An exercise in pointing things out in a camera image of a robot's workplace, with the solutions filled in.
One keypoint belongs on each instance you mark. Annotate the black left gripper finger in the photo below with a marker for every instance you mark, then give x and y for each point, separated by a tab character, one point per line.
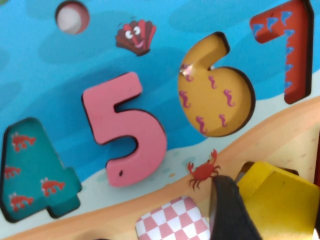
227	212

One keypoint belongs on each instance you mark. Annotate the yellow pentagon piece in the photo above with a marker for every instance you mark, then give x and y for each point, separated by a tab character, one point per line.
282	205

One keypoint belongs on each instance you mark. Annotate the pink number five piece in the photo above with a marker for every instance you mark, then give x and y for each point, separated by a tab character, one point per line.
140	150

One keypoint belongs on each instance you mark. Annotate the blue wooden number puzzle board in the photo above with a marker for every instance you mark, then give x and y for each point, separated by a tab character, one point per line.
75	75

